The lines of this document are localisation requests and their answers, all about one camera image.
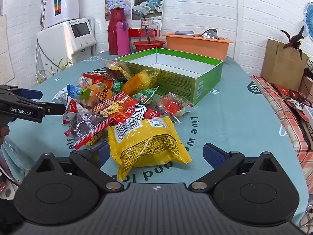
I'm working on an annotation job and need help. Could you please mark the teal printed tablecloth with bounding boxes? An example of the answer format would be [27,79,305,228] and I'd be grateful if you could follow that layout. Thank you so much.
[0,51,309,229]

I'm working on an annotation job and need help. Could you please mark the bedroom wall poster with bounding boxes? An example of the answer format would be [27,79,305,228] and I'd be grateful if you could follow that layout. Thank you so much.
[105,0,164,22]

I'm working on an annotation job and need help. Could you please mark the red thermos jug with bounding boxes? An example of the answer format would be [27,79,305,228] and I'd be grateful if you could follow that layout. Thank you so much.
[108,7,127,56]

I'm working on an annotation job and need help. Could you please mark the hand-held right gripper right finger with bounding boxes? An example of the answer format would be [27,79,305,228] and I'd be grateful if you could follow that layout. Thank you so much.
[189,143,280,192]

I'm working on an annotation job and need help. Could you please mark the orange plastic basin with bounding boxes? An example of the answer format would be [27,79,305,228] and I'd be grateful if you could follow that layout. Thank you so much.
[162,32,233,62]

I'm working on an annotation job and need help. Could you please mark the red plastic basin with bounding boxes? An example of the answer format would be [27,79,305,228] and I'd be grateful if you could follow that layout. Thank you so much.
[132,40,166,52]

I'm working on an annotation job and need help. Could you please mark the metal bowl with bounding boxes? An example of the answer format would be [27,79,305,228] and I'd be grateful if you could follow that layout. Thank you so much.
[199,29,220,40]

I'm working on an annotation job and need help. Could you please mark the plaid cloth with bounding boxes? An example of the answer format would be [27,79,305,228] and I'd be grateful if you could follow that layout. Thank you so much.
[251,75,313,184]

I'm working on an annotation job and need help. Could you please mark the glass pitcher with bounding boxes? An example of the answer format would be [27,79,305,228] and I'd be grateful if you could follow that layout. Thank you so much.
[140,18,162,42]

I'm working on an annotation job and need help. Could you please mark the pink water bottle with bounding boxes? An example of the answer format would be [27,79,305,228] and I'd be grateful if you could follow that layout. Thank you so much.
[116,21,130,57]

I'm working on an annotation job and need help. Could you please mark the green cardboard box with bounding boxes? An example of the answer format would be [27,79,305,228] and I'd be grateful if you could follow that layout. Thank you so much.
[114,48,224,106]

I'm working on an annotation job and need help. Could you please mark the pile of mixed snack packs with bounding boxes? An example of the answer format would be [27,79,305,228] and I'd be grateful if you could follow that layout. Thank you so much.
[51,59,195,150]

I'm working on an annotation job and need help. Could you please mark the red packets on cloth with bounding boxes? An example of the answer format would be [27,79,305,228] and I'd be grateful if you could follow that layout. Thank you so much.
[273,84,310,121]

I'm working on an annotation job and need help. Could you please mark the white machine with screen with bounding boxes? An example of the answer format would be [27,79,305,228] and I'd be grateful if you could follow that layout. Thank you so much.
[37,18,96,65]

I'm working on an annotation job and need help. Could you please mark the yellow snack packet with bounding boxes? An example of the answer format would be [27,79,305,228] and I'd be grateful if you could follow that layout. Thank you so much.
[108,117,193,175]

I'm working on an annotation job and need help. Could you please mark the yellow flower plant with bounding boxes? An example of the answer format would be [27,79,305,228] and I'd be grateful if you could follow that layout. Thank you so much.
[35,56,74,84]

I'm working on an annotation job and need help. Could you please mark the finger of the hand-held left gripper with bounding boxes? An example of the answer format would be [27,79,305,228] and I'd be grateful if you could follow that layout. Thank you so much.
[20,89,43,100]
[40,102,67,117]

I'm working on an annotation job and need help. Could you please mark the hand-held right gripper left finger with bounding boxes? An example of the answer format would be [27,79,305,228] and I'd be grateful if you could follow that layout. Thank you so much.
[37,142,124,193]

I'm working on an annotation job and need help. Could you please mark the dark leafy plant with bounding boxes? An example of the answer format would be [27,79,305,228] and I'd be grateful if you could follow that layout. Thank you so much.
[280,26,305,60]

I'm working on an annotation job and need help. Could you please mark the brown cardboard box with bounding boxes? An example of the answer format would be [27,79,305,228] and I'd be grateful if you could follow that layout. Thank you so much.
[261,39,310,91]

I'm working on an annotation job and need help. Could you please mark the white wall water purifier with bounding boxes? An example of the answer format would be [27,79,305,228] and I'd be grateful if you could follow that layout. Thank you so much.
[40,0,79,29]

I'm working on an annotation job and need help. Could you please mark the blue paper fan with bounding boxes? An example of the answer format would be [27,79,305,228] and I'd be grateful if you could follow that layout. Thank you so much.
[303,2,313,40]

